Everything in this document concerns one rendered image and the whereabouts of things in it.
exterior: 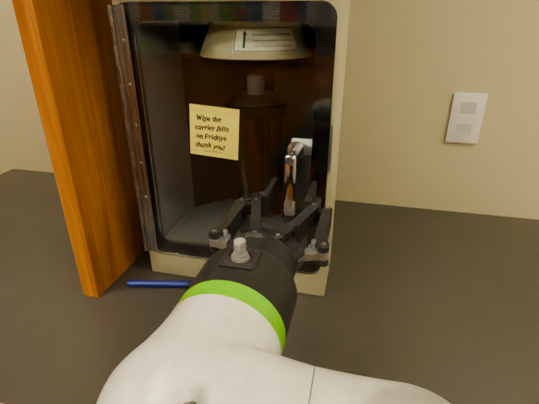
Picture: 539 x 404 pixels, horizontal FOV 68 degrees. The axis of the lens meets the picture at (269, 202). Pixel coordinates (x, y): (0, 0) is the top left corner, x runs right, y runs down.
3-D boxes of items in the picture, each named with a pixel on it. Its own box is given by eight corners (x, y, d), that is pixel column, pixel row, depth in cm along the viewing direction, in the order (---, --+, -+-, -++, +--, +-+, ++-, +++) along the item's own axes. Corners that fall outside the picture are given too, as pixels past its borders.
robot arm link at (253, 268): (183, 365, 36) (284, 385, 34) (169, 254, 31) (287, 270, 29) (208, 320, 41) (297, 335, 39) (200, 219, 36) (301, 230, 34)
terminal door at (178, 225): (151, 249, 72) (115, 1, 55) (321, 273, 66) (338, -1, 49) (149, 252, 71) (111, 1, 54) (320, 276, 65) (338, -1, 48)
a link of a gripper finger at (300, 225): (268, 235, 42) (280, 239, 41) (311, 196, 51) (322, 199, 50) (268, 266, 44) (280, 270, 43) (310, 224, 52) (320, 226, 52)
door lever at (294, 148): (303, 202, 60) (286, 200, 61) (305, 141, 56) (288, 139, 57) (297, 218, 56) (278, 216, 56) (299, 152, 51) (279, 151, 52)
